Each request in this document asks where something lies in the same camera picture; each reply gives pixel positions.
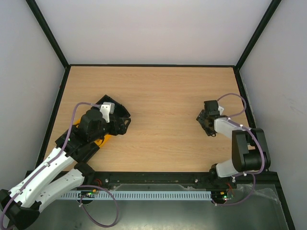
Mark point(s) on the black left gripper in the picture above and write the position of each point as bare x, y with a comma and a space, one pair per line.
122, 129

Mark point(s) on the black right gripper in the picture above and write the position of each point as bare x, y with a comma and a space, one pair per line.
206, 120

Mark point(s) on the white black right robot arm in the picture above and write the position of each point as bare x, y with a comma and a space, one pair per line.
249, 148

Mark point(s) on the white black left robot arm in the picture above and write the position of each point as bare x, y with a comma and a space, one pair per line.
65, 168

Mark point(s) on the black far sorting bin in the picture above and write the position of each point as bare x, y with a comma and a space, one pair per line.
120, 107

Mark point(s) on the black sorting bin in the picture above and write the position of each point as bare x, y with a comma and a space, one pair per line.
81, 146
120, 107

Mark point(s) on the yellow middle sorting bin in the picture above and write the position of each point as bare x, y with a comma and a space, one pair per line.
99, 142

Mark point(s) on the black near sorting bin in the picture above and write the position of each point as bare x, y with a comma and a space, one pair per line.
81, 146

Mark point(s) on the left controller circuit board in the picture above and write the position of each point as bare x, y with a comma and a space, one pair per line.
88, 194

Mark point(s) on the controller circuit board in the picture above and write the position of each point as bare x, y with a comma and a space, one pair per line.
223, 195
88, 194

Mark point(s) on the right controller circuit board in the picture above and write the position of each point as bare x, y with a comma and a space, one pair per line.
223, 195

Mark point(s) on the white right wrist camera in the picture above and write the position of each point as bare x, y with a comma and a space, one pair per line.
221, 110

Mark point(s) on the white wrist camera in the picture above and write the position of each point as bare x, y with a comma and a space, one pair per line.
107, 108
221, 110

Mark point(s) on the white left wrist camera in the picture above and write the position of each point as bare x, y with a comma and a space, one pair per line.
107, 108

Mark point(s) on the light blue slotted cable duct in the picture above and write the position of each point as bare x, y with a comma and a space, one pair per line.
144, 195

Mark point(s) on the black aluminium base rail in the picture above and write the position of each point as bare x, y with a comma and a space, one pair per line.
197, 180

